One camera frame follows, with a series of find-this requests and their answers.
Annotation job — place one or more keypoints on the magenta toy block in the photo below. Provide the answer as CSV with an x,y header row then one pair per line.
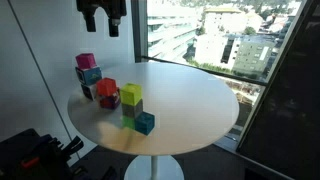
x,y
85,61

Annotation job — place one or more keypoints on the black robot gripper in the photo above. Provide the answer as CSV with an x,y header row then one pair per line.
x,y
100,5

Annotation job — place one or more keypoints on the green toy block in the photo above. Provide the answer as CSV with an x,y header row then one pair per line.
x,y
128,122

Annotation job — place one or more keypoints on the yellow toy block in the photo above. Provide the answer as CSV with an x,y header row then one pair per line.
x,y
130,94

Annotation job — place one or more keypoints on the dark clamp with red tip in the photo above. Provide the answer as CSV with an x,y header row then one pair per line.
x,y
63,150

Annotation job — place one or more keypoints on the dark window frame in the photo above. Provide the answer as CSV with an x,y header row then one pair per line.
x,y
139,30

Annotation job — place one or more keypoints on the navy printed toy block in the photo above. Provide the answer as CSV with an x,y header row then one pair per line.
x,y
90,76

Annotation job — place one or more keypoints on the blue toy block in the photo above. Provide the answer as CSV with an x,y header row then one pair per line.
x,y
145,123

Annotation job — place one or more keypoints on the black perforated tool board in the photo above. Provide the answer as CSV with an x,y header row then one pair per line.
x,y
16,150

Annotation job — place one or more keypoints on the orange toy block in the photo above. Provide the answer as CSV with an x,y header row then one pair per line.
x,y
106,87

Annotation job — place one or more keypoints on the purple red printed block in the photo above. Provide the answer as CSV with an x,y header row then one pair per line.
x,y
110,101

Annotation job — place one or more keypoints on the checker patterned toy block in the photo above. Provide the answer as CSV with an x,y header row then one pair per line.
x,y
88,91

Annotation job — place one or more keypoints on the round white pedestal table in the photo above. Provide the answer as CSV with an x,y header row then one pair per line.
x,y
186,106

